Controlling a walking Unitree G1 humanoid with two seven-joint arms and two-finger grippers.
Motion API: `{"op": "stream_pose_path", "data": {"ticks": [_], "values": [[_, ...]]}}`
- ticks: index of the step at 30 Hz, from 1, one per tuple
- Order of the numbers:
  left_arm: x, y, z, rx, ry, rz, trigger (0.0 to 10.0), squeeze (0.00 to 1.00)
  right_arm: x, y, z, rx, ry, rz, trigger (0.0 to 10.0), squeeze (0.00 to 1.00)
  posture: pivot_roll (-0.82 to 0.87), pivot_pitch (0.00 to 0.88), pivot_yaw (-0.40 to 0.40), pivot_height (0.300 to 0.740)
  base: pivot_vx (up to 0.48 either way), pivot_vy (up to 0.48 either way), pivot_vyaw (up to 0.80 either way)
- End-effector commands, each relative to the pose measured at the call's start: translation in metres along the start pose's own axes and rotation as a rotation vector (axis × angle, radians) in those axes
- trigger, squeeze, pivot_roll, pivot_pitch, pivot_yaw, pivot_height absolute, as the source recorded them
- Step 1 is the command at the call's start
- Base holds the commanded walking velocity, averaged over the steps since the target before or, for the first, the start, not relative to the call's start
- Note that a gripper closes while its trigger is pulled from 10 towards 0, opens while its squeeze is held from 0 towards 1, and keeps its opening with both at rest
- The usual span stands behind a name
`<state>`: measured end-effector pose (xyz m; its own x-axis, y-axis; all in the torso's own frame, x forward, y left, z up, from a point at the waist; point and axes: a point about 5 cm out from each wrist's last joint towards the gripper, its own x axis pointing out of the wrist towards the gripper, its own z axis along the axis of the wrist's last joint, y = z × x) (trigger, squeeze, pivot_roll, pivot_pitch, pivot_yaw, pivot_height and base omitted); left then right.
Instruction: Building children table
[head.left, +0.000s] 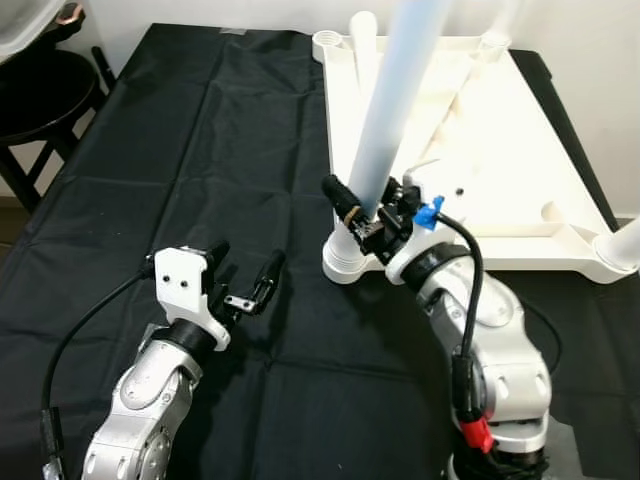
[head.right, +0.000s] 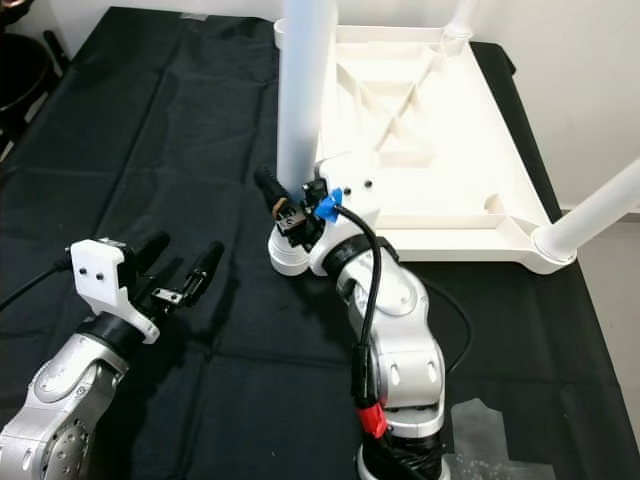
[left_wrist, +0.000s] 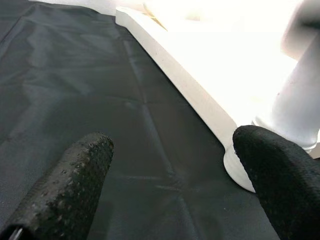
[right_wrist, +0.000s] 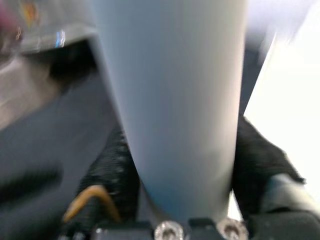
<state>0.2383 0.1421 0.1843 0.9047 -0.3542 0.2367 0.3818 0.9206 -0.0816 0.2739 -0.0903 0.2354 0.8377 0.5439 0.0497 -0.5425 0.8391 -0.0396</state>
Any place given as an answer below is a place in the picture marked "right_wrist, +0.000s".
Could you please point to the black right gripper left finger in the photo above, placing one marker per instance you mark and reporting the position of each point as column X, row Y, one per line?
column 110, row 170

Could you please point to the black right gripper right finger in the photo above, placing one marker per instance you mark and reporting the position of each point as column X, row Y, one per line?
column 262, row 170

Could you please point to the white plastic table top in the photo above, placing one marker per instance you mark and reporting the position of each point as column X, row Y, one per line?
column 287, row 100

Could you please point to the white plastic table leg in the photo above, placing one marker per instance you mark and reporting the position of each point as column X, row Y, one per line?
column 170, row 100

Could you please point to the brown rubber band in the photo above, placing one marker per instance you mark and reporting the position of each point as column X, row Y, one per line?
column 92, row 192

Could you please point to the black cloth cover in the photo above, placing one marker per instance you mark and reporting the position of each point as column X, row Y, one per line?
column 62, row 125

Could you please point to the clear plastic storage box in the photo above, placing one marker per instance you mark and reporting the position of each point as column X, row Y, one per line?
column 37, row 20

